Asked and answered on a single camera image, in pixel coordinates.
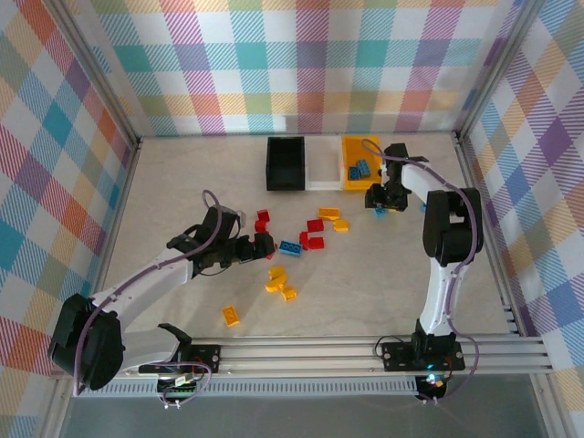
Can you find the long blue lego brick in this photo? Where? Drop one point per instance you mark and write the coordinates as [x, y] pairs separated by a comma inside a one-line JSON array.
[[290, 247]]

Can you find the small yellow lego brick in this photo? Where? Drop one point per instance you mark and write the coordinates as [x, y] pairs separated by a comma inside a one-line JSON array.
[[341, 225], [289, 293]]

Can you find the long yellow lego brick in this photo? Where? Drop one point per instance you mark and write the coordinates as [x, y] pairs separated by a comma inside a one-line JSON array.
[[328, 213], [231, 315]]

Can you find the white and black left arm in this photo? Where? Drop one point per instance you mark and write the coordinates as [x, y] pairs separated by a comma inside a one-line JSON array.
[[150, 278]]

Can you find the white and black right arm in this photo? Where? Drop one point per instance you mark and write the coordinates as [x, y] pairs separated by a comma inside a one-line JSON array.
[[438, 301]]

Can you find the yellow plastic bin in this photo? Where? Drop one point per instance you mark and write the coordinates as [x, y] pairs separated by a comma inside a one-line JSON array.
[[353, 150]]

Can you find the white plastic bin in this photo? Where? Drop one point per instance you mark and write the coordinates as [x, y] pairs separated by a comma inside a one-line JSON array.
[[324, 185]]

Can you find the black plastic bin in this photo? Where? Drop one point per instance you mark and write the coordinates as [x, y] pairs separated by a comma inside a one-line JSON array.
[[285, 159]]

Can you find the small lit circuit board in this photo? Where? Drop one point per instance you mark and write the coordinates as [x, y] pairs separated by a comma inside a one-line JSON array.
[[432, 379]]

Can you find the aluminium frame side rail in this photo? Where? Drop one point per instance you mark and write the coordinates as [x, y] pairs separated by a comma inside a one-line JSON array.
[[118, 205], [492, 255]]

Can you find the long aluminium base rail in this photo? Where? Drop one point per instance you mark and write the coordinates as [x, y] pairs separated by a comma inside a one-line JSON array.
[[296, 353]]

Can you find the aluminium frame post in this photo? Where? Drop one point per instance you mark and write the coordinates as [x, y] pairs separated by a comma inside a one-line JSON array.
[[98, 68], [495, 68]]

